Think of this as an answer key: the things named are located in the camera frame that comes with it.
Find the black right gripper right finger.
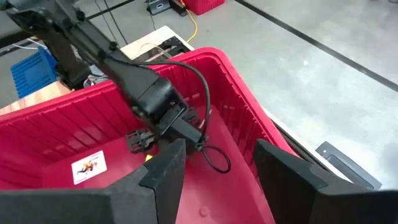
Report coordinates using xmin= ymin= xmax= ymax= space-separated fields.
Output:
xmin=253 ymin=139 xmax=398 ymax=224

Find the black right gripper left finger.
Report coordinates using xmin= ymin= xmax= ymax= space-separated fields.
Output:
xmin=0 ymin=139 xmax=187 ymax=224

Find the large red plastic bin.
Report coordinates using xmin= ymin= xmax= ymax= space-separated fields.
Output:
xmin=0 ymin=46 xmax=299 ymax=224

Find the grey floor box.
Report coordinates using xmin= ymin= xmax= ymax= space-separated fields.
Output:
xmin=146 ymin=0 xmax=172 ymax=16

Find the small red basket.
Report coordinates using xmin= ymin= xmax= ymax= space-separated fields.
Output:
xmin=183 ymin=0 xmax=226 ymax=16

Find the blue plastic bin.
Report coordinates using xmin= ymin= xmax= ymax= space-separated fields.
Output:
xmin=10 ymin=46 xmax=58 ymax=100

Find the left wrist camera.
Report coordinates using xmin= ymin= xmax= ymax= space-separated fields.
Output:
xmin=164 ymin=113 xmax=206 ymax=152

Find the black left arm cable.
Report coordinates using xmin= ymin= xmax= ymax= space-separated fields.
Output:
xmin=130 ymin=60 xmax=232 ymax=174

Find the grey mount plate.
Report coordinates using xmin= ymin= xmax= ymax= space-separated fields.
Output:
xmin=315 ymin=141 xmax=382 ymax=190

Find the yellow cable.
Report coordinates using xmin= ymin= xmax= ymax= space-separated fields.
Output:
xmin=179 ymin=0 xmax=199 ymax=44

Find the thin black desk cable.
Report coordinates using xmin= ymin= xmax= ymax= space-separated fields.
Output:
xmin=95 ymin=0 xmax=129 ymax=46

